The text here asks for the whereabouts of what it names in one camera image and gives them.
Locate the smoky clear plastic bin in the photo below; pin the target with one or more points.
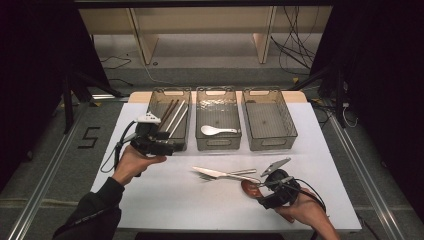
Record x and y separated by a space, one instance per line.
217 110
153 110
268 120

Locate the white table sheet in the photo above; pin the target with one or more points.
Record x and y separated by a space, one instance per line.
316 140

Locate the person's left hand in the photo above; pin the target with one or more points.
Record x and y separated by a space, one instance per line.
133 165

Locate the white plastic spoon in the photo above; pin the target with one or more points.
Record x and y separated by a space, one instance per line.
208 130

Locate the black metal stand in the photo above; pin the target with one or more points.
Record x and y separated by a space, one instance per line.
339 100
68 106

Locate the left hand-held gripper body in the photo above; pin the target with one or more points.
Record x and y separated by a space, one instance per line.
150 145

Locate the short aluminium bar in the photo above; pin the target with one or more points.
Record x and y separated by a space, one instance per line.
110 97

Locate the white chopstick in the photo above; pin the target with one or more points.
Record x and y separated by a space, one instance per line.
178 121
175 115

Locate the black frame bar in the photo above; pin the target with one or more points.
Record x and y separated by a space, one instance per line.
200 3

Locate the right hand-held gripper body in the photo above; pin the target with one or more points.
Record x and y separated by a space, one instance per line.
283 195

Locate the brown wooden spoon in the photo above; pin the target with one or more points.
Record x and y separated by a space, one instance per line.
250 190

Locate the aluminium floor rail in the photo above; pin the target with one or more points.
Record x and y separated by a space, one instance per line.
43 190
366 173

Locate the person's right hand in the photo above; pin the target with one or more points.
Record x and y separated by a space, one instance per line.
308 210

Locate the light wooden bench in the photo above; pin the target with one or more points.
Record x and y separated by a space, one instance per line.
200 20

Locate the dark curtain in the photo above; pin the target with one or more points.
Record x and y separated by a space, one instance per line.
33 66
383 83

